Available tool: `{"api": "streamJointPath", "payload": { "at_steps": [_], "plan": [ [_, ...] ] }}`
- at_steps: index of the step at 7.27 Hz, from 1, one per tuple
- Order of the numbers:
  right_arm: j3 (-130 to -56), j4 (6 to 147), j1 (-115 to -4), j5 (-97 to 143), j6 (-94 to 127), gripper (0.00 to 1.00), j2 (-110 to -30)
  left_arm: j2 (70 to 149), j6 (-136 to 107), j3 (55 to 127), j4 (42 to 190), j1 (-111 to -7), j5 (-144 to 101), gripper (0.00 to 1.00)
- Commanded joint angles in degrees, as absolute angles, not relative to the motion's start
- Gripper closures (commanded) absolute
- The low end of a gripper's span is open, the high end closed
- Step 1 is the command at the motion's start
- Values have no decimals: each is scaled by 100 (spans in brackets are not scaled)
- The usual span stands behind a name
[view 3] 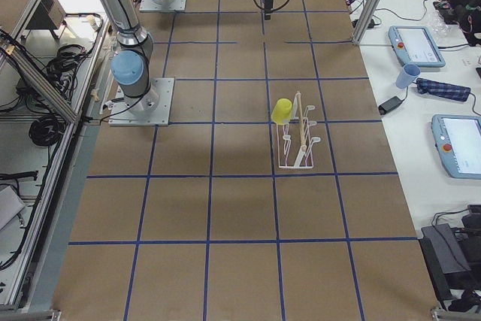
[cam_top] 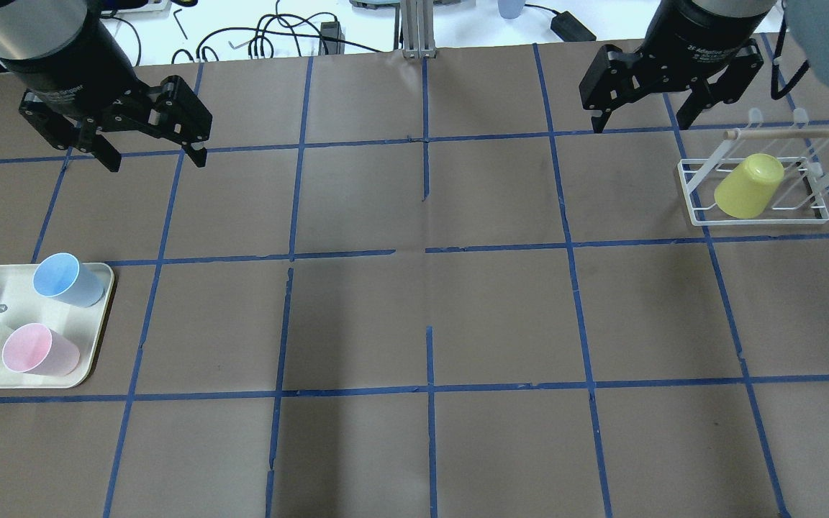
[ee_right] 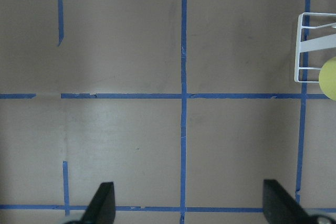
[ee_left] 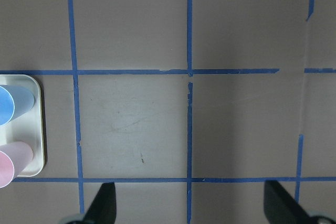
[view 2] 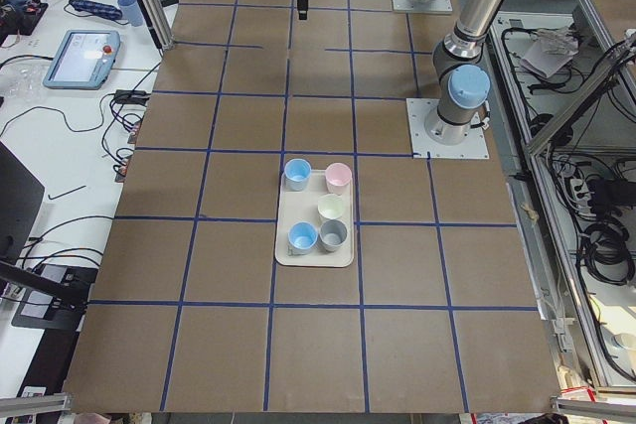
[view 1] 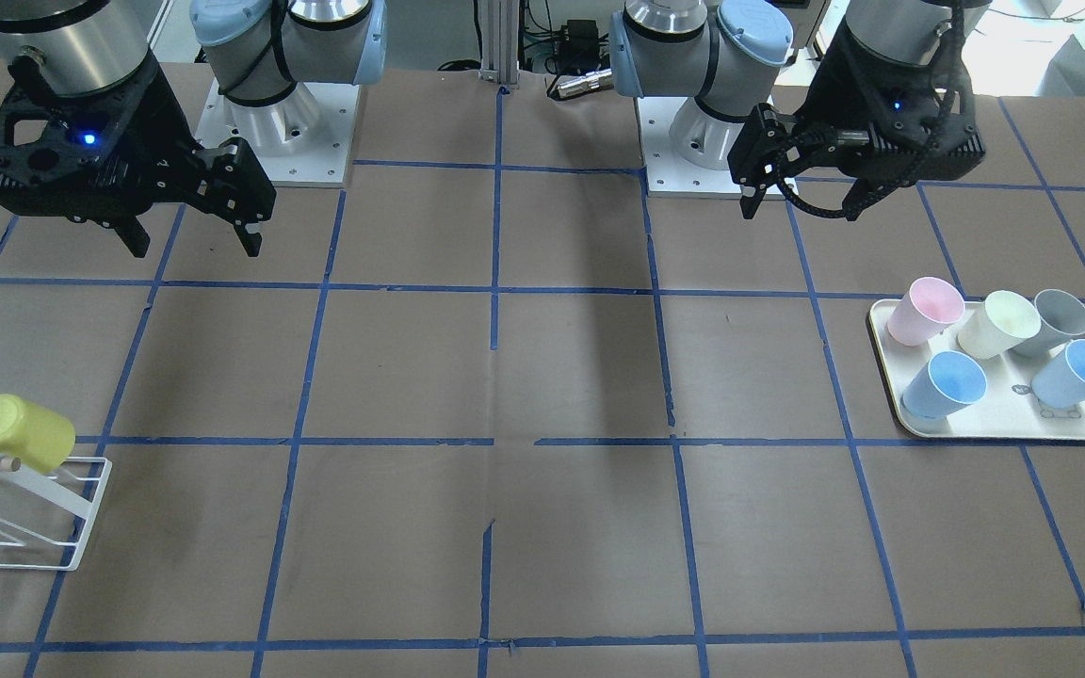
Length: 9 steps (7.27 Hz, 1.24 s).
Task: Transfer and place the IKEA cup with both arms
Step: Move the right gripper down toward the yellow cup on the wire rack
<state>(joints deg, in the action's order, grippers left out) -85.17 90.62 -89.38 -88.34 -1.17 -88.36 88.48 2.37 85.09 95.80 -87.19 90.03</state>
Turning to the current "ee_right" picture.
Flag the yellow plastic cup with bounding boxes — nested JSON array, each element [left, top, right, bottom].
[[319, 57, 336, 101]]

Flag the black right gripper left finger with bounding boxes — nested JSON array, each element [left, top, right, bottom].
[[80, 182, 116, 224]]

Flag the white wire cup rack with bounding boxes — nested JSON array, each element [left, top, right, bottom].
[[294, 12, 335, 83]]

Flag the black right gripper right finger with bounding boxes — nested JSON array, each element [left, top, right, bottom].
[[263, 179, 311, 224]]

